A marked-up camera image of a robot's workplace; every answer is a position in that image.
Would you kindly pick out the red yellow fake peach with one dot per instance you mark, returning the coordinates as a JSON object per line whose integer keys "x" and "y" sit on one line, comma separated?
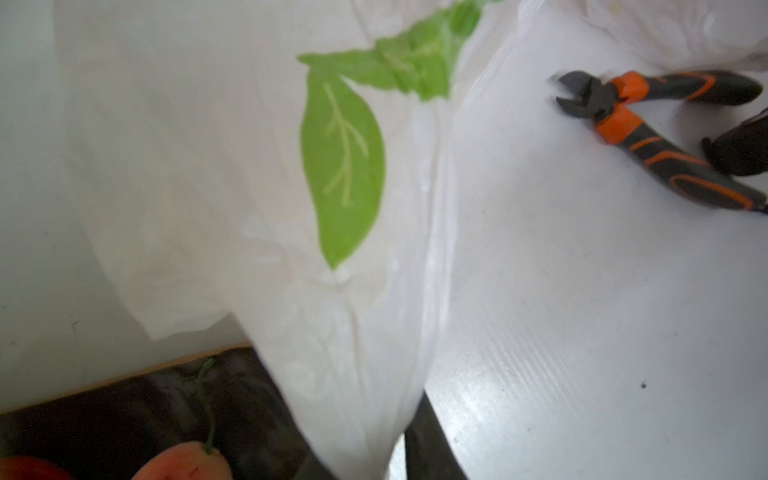
{"x": 192, "y": 460}

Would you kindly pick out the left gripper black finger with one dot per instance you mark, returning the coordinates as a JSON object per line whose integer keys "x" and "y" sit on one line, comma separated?
{"x": 428, "y": 455}

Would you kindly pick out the red fake strawberry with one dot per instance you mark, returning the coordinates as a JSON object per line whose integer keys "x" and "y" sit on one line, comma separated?
{"x": 30, "y": 468}

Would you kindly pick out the white plastic bag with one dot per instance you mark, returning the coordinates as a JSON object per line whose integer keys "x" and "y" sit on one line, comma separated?
{"x": 387, "y": 199}

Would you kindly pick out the orange grey cutting pliers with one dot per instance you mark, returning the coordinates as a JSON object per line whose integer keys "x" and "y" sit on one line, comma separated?
{"x": 605, "y": 104}

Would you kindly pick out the yellow black tape measure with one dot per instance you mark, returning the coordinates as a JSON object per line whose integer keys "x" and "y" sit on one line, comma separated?
{"x": 741, "y": 151}

